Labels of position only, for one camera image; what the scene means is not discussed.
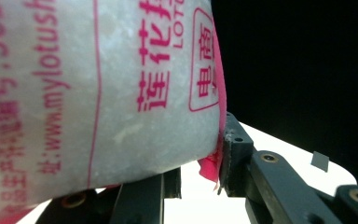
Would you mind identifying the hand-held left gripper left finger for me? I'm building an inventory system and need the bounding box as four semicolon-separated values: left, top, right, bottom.
109;167;182;224

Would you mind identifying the dark tape patch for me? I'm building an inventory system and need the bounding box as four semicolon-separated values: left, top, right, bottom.
310;150;330;173

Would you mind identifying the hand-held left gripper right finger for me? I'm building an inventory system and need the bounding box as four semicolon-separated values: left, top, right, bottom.
217;111;255;199

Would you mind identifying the pink and white plastic bag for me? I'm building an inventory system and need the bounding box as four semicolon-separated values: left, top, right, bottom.
0;0;228;224

